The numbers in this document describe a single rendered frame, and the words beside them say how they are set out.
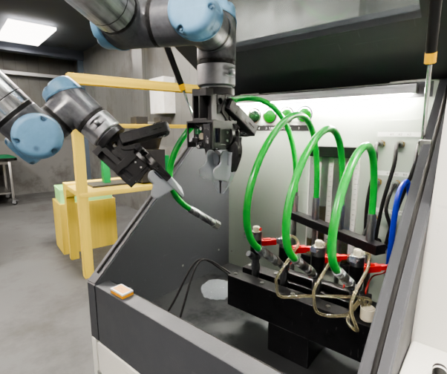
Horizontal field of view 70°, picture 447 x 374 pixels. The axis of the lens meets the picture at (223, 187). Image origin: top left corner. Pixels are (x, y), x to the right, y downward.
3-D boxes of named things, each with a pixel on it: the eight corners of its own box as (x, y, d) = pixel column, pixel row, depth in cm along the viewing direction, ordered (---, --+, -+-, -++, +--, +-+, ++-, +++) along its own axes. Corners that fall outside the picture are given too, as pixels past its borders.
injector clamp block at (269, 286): (227, 329, 82) (227, 274, 80) (249, 312, 90) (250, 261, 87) (365, 399, 61) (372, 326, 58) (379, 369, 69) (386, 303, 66)
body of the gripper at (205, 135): (186, 151, 64) (184, 87, 62) (214, 148, 71) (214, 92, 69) (214, 152, 59) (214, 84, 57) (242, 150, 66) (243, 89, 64)
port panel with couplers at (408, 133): (361, 237, 87) (370, 119, 81) (364, 233, 89) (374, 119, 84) (416, 248, 79) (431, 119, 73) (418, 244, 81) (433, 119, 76)
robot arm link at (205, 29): (144, 38, 49) (171, 55, 60) (215, 34, 47) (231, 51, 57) (142, -18, 48) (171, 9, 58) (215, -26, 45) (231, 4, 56)
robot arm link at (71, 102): (42, 105, 72) (71, 81, 74) (80, 139, 74) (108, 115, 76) (32, 92, 65) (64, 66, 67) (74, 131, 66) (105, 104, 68)
